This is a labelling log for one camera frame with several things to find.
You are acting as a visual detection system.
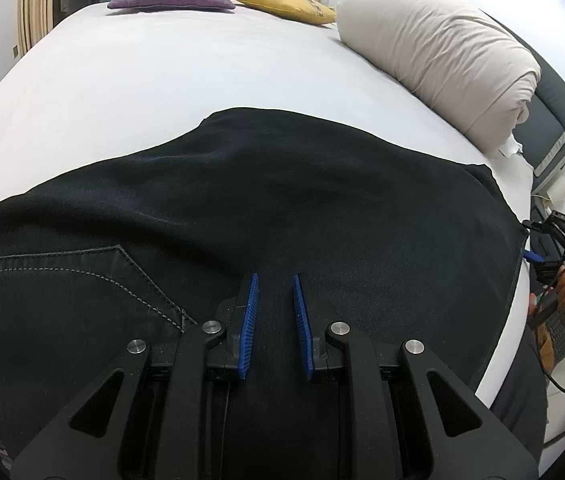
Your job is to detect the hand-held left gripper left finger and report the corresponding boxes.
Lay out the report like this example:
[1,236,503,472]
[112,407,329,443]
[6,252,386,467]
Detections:
[10,270,260,480]

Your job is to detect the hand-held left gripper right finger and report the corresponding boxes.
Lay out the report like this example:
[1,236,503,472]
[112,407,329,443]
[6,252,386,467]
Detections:
[291,272,540,480]

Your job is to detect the black pants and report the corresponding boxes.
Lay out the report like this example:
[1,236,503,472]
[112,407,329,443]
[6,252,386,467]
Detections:
[0,106,525,480]

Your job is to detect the white tissue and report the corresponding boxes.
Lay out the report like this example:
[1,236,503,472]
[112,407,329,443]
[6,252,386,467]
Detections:
[497,136,526,159]

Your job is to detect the grey padded headboard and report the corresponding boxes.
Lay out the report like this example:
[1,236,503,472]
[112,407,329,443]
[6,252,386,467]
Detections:
[479,7,565,179]

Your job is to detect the rolled beige duvet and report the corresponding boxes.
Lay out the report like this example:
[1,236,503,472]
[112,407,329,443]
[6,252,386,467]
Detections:
[335,0,542,158]

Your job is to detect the bed with white sheet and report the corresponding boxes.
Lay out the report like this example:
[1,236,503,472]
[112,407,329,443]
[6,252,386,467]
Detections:
[0,0,549,462]

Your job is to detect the yellow cushion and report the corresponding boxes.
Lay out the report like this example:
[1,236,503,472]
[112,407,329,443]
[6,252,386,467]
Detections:
[226,0,337,26]

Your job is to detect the beige curtain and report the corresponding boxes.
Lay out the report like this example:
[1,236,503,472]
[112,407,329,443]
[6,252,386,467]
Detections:
[16,0,66,58]

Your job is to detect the black cable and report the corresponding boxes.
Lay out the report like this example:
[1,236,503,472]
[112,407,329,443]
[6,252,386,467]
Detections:
[532,260,565,447]

